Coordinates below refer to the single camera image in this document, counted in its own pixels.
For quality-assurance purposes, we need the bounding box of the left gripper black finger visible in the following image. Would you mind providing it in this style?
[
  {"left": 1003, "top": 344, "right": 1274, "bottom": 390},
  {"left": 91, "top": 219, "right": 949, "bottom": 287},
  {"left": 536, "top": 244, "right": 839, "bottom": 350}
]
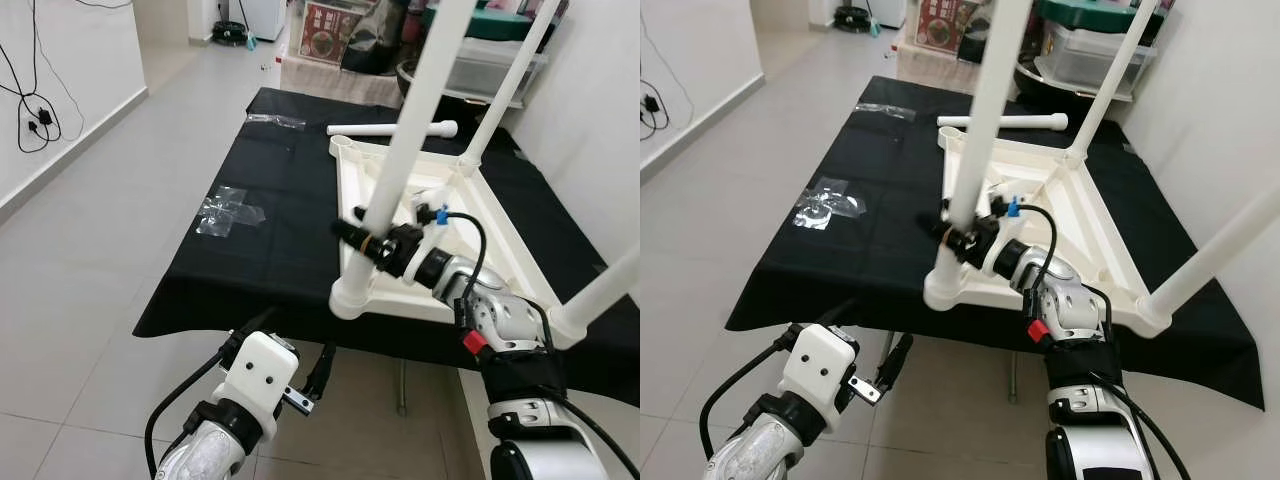
[
  {"left": 308, "top": 343, "right": 338, "bottom": 401},
  {"left": 878, "top": 333, "right": 913, "bottom": 393}
]

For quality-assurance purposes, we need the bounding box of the white plastic children table top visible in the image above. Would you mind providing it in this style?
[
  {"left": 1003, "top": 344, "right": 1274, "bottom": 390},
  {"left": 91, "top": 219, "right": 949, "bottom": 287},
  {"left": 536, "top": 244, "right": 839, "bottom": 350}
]
[
  {"left": 922, "top": 125, "right": 1176, "bottom": 336},
  {"left": 328, "top": 135, "right": 601, "bottom": 351}
]

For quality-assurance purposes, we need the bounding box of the black tablecloth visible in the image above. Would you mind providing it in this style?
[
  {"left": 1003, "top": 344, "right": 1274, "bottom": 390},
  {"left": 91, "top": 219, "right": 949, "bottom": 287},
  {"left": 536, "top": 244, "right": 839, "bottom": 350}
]
[
  {"left": 725, "top": 77, "right": 1266, "bottom": 411},
  {"left": 133, "top": 88, "right": 641, "bottom": 406}
]

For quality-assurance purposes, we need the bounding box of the crumpled clear plastic sheet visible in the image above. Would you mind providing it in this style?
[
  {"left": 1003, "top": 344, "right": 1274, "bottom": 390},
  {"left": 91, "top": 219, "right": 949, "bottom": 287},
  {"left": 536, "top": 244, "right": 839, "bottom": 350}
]
[
  {"left": 195, "top": 187, "right": 266, "bottom": 238},
  {"left": 795, "top": 178, "right": 866, "bottom": 231}
]

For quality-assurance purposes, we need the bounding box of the checked cloth covered bench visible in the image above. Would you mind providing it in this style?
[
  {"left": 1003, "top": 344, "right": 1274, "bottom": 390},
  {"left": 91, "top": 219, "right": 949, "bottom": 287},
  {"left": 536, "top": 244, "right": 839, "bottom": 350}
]
[
  {"left": 280, "top": 55, "right": 406, "bottom": 106},
  {"left": 895, "top": 45, "right": 986, "bottom": 96}
]

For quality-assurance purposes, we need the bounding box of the black bag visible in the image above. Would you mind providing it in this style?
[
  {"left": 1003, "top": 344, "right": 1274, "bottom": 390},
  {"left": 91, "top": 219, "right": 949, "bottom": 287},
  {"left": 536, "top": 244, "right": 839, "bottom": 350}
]
[
  {"left": 342, "top": 0, "right": 411, "bottom": 76},
  {"left": 958, "top": 0, "right": 991, "bottom": 63}
]

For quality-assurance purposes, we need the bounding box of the clear plastic storage box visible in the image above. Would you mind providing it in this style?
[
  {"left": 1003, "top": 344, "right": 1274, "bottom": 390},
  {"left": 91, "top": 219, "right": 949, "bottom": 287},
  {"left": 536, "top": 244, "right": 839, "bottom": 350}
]
[
  {"left": 440, "top": 38, "right": 549, "bottom": 106},
  {"left": 1035, "top": 25, "right": 1156, "bottom": 96}
]

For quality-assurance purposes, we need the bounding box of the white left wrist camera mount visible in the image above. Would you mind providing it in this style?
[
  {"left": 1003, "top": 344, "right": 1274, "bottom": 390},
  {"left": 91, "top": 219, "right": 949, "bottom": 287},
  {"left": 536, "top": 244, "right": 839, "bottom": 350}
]
[
  {"left": 780, "top": 322, "right": 861, "bottom": 431},
  {"left": 215, "top": 332, "right": 301, "bottom": 441}
]

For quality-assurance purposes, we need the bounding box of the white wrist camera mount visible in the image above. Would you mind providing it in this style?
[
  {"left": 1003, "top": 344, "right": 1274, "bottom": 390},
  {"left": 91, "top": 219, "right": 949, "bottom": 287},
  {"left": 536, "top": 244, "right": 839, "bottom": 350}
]
[
  {"left": 398, "top": 188, "right": 461, "bottom": 283},
  {"left": 215, "top": 332, "right": 301, "bottom": 441},
  {"left": 978, "top": 180, "right": 1036, "bottom": 276},
  {"left": 780, "top": 322, "right": 861, "bottom": 431}
]

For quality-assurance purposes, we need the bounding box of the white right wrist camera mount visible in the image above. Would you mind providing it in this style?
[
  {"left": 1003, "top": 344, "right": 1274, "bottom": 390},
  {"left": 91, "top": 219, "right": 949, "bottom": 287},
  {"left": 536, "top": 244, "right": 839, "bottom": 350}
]
[
  {"left": 398, "top": 188, "right": 461, "bottom": 283},
  {"left": 978, "top": 180, "right": 1036, "bottom": 276}
]

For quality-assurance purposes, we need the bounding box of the black hanging wall cable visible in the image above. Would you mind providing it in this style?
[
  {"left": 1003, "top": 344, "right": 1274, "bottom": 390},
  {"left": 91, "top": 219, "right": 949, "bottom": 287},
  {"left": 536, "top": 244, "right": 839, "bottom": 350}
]
[
  {"left": 640, "top": 10, "right": 681, "bottom": 141},
  {"left": 0, "top": 0, "right": 131, "bottom": 153}
]

